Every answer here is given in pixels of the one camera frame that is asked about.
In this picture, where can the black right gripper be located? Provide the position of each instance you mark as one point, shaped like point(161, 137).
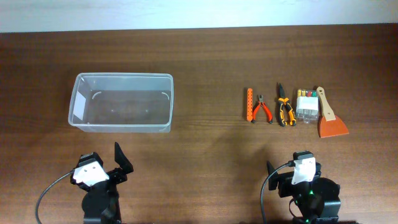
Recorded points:
point(284, 183)

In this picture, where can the clear plastic storage container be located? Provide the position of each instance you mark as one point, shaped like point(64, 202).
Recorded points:
point(117, 102)

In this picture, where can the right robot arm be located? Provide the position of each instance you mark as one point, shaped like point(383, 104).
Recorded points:
point(317, 200)

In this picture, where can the wooden handled orange scraper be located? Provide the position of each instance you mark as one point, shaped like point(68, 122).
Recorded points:
point(330, 124)

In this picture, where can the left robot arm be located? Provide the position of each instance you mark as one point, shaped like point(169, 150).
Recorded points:
point(101, 203)

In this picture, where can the orange black long-nose pliers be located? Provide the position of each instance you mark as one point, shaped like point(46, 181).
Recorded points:
point(285, 105)

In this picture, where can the clear screwdriver bit case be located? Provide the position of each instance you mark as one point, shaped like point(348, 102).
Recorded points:
point(307, 108)

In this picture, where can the orange perforated plastic bar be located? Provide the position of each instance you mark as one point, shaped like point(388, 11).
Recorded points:
point(249, 105)

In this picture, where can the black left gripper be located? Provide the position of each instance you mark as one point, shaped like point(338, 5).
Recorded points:
point(118, 174)

